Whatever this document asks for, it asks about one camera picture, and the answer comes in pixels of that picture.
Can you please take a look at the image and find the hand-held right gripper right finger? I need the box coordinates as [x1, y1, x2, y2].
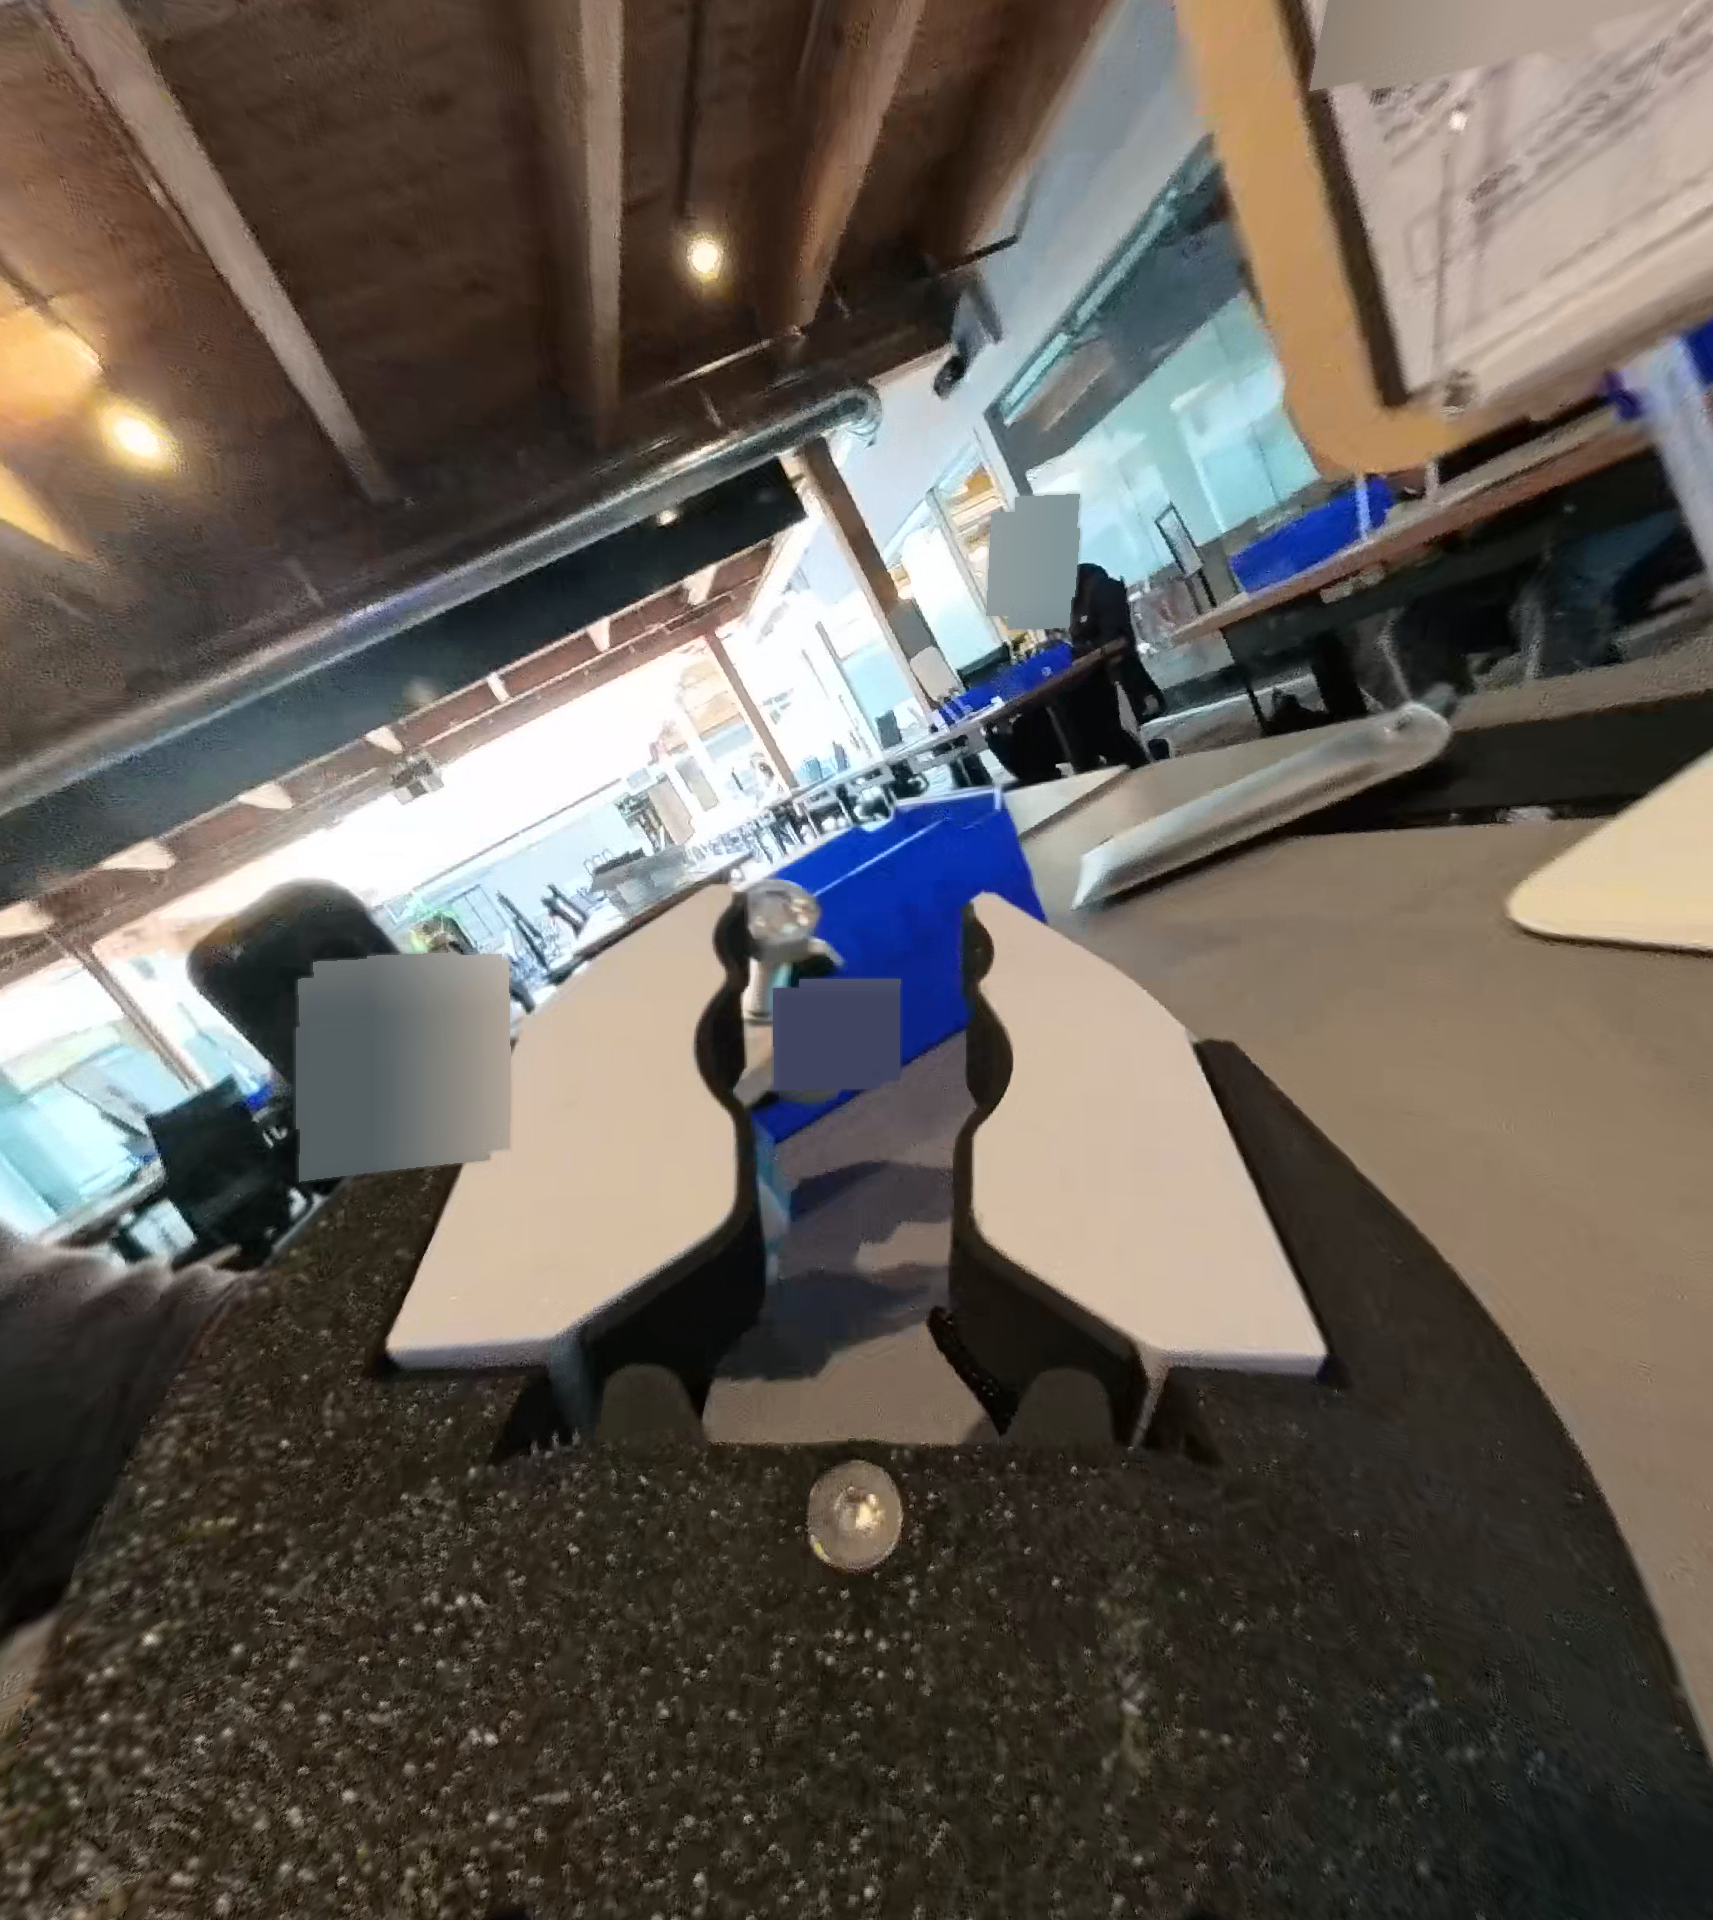
[947, 893, 1333, 1445]

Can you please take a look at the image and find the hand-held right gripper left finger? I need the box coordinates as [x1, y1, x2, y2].
[385, 884, 771, 1428]

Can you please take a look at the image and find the steel hex bolt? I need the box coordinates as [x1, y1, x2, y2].
[741, 935, 846, 1037]

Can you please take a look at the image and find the blue plastic bin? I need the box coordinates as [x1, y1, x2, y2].
[947, 642, 1083, 722]
[1229, 475, 1400, 594]
[763, 793, 1050, 1149]

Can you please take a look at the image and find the person's left forearm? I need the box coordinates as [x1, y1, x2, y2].
[0, 1187, 260, 1853]

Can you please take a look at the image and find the person's left hand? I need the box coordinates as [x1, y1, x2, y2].
[750, 1116, 801, 1254]

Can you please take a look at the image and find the tall wooden column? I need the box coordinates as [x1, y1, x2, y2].
[793, 438, 928, 709]

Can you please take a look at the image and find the metal ceiling pipe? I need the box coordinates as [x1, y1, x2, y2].
[0, 381, 888, 863]

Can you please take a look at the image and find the instruction sheet on wooden stand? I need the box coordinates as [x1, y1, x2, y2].
[1179, 0, 1713, 962]

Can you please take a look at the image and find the printed instruction sheet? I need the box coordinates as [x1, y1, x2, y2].
[1320, 0, 1713, 409]

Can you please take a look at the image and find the ceiling security camera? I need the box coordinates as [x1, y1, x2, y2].
[931, 281, 1011, 402]

